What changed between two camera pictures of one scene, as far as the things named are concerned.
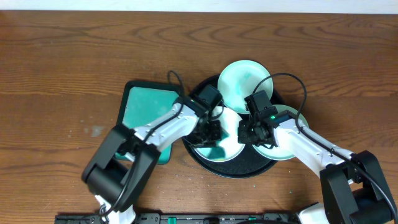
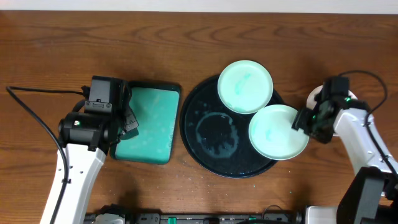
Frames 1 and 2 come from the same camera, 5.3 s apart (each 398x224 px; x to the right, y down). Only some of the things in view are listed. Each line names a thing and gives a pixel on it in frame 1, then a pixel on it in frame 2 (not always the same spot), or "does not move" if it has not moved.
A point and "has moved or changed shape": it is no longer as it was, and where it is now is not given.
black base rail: [184, 218] does not move
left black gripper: [209, 132] -> [125, 115]
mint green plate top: [238, 79] does not move
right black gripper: [242, 137] -> [300, 120]
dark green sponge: [217, 154] has moved or changed shape
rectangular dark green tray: [140, 101] does not move
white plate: [229, 121] -> [311, 101]
